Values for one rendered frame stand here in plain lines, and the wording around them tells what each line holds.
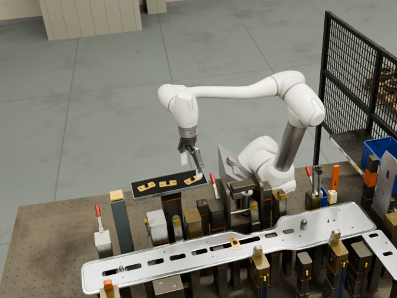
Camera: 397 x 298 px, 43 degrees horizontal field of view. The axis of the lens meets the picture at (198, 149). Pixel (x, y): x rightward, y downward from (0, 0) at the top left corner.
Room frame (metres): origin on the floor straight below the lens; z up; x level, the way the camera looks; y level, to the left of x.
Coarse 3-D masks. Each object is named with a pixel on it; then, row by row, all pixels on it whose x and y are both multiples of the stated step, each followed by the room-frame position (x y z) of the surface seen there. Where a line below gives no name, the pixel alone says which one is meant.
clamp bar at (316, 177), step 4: (312, 168) 1.93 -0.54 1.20; (316, 168) 1.92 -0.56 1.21; (320, 168) 1.91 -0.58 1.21; (312, 172) 1.92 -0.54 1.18; (316, 172) 1.92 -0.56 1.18; (320, 172) 1.88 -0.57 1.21; (312, 176) 1.92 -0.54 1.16; (316, 176) 1.91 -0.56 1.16; (320, 176) 1.91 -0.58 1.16; (312, 180) 1.92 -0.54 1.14; (316, 180) 1.91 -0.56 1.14; (320, 180) 1.90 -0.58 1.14; (312, 184) 1.91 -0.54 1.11; (316, 184) 1.91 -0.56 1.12; (320, 184) 1.90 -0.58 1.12; (312, 188) 1.91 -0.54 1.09; (316, 188) 1.90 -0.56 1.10; (320, 188) 1.90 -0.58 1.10; (320, 192) 1.89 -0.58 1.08; (320, 196) 1.89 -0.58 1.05
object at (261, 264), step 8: (264, 256) 1.53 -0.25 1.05; (256, 264) 1.49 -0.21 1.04; (264, 264) 1.49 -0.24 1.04; (256, 272) 1.47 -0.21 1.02; (264, 272) 1.46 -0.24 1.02; (256, 280) 1.47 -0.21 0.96; (264, 280) 1.46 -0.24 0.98; (256, 288) 1.49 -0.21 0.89; (264, 288) 1.46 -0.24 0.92; (256, 296) 1.49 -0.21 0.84; (264, 296) 1.46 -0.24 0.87
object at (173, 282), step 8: (160, 280) 1.46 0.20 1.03; (168, 280) 1.45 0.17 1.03; (176, 280) 1.45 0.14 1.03; (160, 288) 1.41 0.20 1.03; (168, 288) 1.41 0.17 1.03; (176, 288) 1.41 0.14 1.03; (160, 296) 1.38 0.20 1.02; (168, 296) 1.39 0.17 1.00; (176, 296) 1.40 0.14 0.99; (184, 296) 1.41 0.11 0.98
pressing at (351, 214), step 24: (288, 216) 1.82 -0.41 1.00; (312, 216) 1.81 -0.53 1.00; (336, 216) 1.79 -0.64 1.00; (360, 216) 1.78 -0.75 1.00; (192, 240) 1.71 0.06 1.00; (216, 240) 1.70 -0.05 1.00; (264, 240) 1.67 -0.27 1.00; (288, 240) 1.66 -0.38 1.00; (312, 240) 1.65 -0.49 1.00; (96, 264) 1.60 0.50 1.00; (120, 264) 1.59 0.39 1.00; (144, 264) 1.58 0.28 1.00; (168, 264) 1.57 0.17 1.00; (192, 264) 1.56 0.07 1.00; (216, 264) 1.55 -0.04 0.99; (96, 288) 1.47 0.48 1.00; (120, 288) 1.46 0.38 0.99
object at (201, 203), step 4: (196, 200) 1.88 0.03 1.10; (200, 200) 1.87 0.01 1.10; (204, 200) 1.87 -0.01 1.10; (200, 204) 1.85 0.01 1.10; (204, 204) 1.84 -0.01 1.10; (208, 204) 1.84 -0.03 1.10; (200, 208) 1.83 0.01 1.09; (204, 208) 1.84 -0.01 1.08; (208, 208) 1.84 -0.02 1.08; (200, 212) 1.83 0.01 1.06; (204, 212) 1.84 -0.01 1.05; (208, 212) 1.84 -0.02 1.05; (204, 216) 1.84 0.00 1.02; (208, 216) 1.84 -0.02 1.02; (204, 220) 1.84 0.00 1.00; (208, 220) 1.84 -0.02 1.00; (204, 224) 1.84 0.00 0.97; (208, 224) 1.84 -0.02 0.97; (204, 228) 1.84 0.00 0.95; (208, 228) 1.84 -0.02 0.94; (204, 232) 1.84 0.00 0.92; (208, 232) 1.84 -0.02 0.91; (204, 252) 1.84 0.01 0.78
